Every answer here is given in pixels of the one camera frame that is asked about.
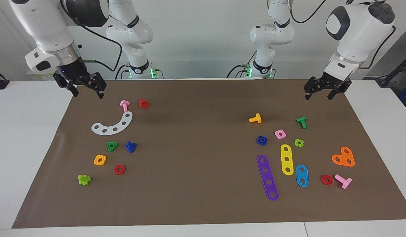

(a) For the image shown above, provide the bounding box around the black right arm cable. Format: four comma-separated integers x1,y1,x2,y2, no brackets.
60,0,123,72

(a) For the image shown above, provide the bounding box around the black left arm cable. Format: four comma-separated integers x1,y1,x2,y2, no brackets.
289,0,397,69

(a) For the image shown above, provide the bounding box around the white curved five-hole plate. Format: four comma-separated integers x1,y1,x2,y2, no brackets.
91,111,133,136

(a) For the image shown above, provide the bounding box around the blue two-hole strip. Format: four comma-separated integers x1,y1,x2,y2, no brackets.
296,164,309,188

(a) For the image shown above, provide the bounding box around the yellow three-hole strip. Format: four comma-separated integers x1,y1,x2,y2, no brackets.
280,144,294,176

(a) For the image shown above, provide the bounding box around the black stand with tube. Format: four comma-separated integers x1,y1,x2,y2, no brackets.
376,54,406,88

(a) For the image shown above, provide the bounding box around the brown table mat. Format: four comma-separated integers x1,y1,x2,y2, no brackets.
12,78,406,229

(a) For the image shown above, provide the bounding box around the orange heart three-hole plate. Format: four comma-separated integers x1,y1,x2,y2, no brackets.
332,146,355,167

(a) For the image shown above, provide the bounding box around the purple four-hole strip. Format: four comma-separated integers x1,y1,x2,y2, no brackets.
257,155,279,201

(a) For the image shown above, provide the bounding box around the black base cable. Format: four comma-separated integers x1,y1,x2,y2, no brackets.
115,64,129,79
227,64,253,78

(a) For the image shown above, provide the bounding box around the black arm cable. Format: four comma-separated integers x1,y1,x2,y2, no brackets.
60,0,123,72
289,0,397,69

